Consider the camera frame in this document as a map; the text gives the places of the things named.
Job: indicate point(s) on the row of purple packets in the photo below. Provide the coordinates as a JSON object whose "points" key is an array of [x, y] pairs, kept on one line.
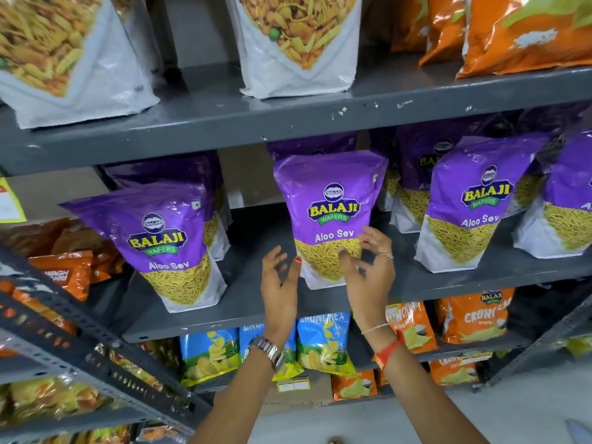
{"points": [[157, 217]]}

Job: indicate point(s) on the person's right thumb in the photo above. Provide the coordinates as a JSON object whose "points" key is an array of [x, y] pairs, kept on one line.
{"points": [[348, 265]]}

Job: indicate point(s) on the person's left thumb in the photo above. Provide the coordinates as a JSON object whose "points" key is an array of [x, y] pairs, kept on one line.
{"points": [[295, 272]]}

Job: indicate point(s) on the large white mixture packet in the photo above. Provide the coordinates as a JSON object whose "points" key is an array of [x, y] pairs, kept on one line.
{"points": [[92, 73], [296, 64]]}

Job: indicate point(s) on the yellow paper tag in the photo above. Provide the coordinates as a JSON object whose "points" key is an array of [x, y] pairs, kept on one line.
{"points": [[9, 203]]}

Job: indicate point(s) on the yellow green packet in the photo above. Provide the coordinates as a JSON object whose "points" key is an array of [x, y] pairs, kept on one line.
{"points": [[578, 345]]}

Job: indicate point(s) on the orange chips packet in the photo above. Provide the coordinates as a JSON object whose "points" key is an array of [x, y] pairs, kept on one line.
{"points": [[354, 387], [474, 316], [458, 372], [414, 326]]}

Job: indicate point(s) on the person's left forearm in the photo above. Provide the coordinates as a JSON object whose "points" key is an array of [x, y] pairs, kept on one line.
{"points": [[240, 402]]}

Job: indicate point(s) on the person's left hand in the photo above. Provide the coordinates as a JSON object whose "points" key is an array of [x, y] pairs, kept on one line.
{"points": [[279, 300]]}

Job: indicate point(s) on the purple snack packet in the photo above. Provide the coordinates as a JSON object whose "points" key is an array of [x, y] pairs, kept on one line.
{"points": [[326, 189]]}

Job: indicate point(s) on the red thread wristband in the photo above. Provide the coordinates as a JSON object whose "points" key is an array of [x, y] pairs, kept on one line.
{"points": [[389, 350]]}

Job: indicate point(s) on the pile of yellow clear packets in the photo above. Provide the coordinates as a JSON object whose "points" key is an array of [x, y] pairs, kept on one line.
{"points": [[51, 397]]}

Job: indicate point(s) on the glossy orange snack packet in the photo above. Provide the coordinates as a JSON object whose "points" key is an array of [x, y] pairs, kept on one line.
{"points": [[444, 27], [409, 23], [527, 36]]}

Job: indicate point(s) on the pile of dark orange packets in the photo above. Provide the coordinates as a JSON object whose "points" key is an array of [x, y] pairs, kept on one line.
{"points": [[64, 270]]}

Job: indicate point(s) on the silver wristwatch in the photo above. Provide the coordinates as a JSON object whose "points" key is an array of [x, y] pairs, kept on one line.
{"points": [[268, 350]]}

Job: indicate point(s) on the grey metal shelf rack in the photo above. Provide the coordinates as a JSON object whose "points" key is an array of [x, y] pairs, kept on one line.
{"points": [[208, 115]]}

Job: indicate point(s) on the person's right forearm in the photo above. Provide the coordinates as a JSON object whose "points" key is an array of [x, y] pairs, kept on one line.
{"points": [[425, 402]]}

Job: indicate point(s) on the person's right hand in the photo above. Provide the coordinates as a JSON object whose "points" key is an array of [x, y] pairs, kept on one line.
{"points": [[372, 295]]}

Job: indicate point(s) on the blue chips packet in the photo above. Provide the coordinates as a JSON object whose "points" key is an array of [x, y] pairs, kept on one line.
{"points": [[208, 358], [326, 342], [291, 360]]}

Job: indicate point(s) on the grey perforated metal rack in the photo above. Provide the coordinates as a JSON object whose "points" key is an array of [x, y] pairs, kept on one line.
{"points": [[69, 319]]}

